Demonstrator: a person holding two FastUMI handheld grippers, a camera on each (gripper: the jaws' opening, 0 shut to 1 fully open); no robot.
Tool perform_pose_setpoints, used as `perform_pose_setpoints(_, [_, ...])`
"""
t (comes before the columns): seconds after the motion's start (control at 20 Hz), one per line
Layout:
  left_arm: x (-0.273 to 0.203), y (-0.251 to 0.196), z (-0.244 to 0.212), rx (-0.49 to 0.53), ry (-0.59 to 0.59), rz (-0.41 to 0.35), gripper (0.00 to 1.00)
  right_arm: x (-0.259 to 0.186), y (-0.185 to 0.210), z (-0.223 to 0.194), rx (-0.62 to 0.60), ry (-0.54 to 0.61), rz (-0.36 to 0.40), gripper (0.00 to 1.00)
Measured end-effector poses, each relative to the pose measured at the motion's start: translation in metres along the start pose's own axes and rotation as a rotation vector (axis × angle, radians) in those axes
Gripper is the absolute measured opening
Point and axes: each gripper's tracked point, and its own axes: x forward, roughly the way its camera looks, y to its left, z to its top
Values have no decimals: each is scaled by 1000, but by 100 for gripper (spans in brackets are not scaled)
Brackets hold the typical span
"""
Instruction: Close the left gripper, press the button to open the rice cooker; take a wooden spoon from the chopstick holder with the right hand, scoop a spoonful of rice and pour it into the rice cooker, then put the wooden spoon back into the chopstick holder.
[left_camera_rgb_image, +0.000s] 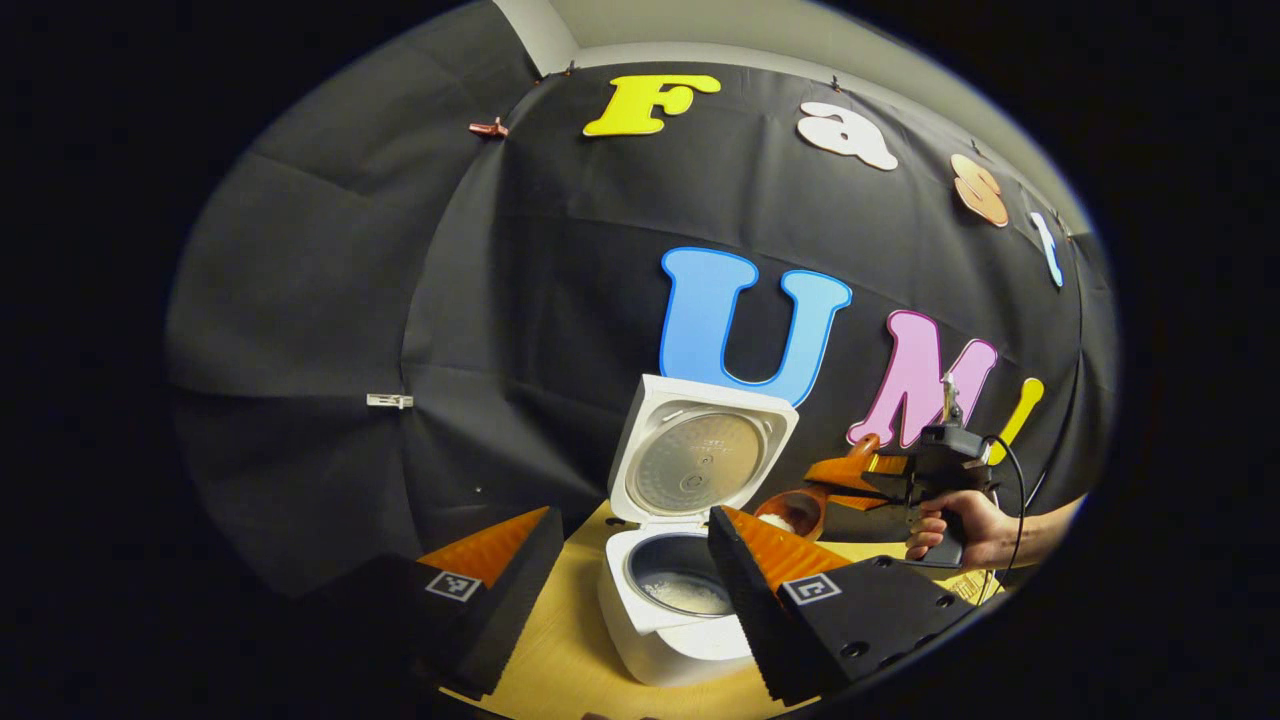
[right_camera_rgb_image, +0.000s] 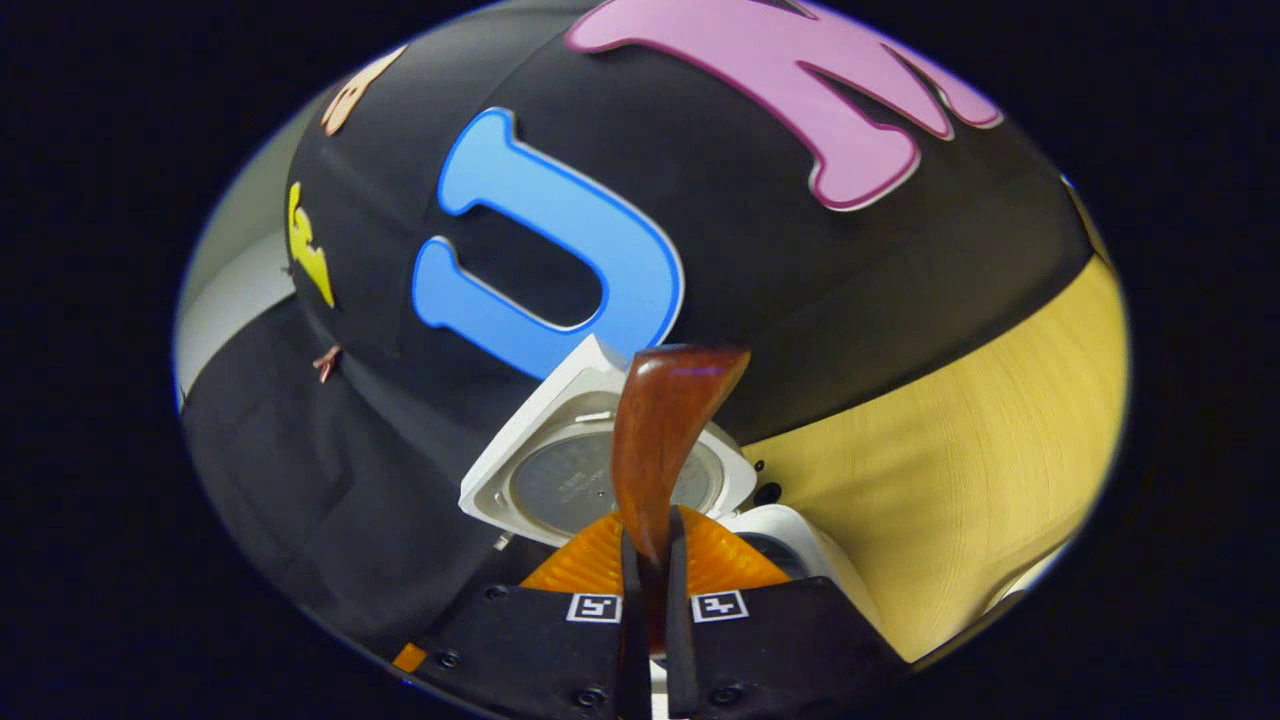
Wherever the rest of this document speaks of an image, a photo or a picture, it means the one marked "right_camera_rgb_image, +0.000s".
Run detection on white rice cooker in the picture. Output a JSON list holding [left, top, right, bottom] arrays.
[[458, 335, 886, 661]]

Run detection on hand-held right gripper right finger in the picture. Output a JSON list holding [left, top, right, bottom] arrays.
[[664, 506, 907, 718]]

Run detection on brown wooden spoon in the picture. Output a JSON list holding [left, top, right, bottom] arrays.
[[611, 344, 752, 653]]

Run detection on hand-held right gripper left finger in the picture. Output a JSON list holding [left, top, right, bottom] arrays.
[[414, 511, 652, 720]]

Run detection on black backdrop cloth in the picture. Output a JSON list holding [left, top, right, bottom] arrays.
[[180, 0, 1111, 661]]

